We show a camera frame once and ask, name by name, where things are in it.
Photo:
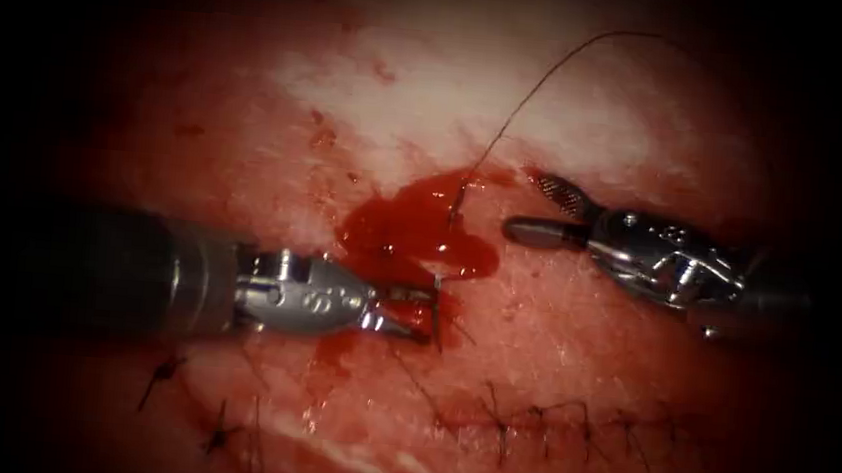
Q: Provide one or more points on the left arm needle driver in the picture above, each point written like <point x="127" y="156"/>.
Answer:
<point x="303" y="295"/>

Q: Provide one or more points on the right arm needle driver jaw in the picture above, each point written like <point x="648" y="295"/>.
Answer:
<point x="567" y="197"/>
<point x="542" y="233"/>

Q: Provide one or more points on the left arm needle driver jaw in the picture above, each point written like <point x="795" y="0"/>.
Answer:
<point x="395" y="326"/>
<point x="401" y="294"/>

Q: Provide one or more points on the right arm needle driver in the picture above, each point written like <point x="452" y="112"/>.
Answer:
<point x="660" y="259"/>

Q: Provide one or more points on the curved steel needle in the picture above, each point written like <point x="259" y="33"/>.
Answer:
<point x="437" y="320"/>

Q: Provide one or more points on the black thread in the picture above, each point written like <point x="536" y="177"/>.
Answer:
<point x="534" y="95"/>

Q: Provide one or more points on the dark right arm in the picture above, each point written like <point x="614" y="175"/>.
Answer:
<point x="777" y="295"/>

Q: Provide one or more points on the dark left arm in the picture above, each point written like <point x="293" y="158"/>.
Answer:
<point x="125" y="270"/>

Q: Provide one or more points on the tissue pad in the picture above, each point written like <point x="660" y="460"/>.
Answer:
<point x="571" y="339"/>

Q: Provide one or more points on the black stitching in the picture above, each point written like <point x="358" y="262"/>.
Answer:
<point x="500" y="423"/>
<point x="163" y="373"/>

